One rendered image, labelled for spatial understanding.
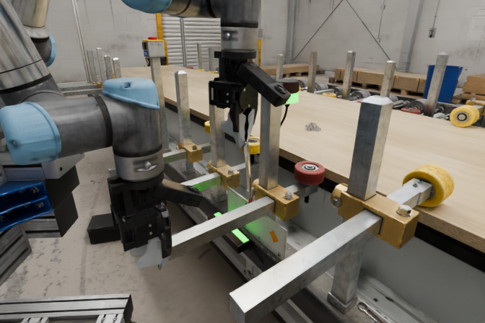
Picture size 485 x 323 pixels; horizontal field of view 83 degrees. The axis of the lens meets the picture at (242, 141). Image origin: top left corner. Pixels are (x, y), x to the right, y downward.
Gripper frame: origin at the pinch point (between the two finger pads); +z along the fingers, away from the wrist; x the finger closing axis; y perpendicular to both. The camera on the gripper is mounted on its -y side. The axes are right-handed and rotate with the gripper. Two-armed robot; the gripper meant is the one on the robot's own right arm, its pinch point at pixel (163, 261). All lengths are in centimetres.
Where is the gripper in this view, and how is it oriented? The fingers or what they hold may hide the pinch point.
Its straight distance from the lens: 61.1
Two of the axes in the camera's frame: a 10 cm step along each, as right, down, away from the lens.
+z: -0.2, 9.4, 3.4
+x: 5.9, 2.9, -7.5
